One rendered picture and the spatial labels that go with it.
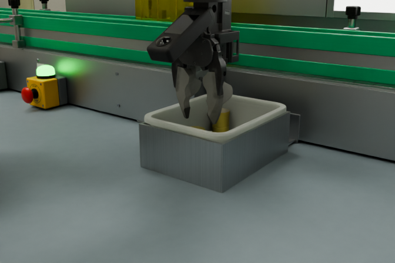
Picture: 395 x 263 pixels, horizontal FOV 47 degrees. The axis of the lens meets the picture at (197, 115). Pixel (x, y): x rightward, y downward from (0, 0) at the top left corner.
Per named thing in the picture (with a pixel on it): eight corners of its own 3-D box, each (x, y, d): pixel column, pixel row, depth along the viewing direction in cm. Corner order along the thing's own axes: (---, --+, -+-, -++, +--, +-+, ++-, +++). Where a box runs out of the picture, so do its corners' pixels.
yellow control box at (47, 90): (69, 105, 117) (66, 76, 115) (43, 111, 111) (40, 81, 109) (52, 101, 121) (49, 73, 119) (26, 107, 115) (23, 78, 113)
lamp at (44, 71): (59, 77, 115) (58, 64, 114) (43, 80, 111) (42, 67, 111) (48, 74, 117) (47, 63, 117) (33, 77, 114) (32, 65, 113)
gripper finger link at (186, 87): (203, 112, 84) (213, 65, 80) (183, 120, 79) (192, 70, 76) (190, 106, 85) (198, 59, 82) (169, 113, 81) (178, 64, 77)
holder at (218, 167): (300, 143, 90) (303, 105, 88) (221, 193, 69) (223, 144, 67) (227, 127, 100) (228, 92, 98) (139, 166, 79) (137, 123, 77)
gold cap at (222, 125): (231, 112, 88) (231, 134, 89) (227, 107, 91) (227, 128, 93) (214, 113, 87) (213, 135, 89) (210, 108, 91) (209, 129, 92)
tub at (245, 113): (289, 148, 86) (292, 104, 83) (222, 191, 69) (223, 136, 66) (213, 131, 96) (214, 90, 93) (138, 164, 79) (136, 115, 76)
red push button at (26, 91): (40, 86, 111) (28, 88, 109) (42, 102, 112) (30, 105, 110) (31, 84, 114) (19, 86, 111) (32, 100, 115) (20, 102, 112)
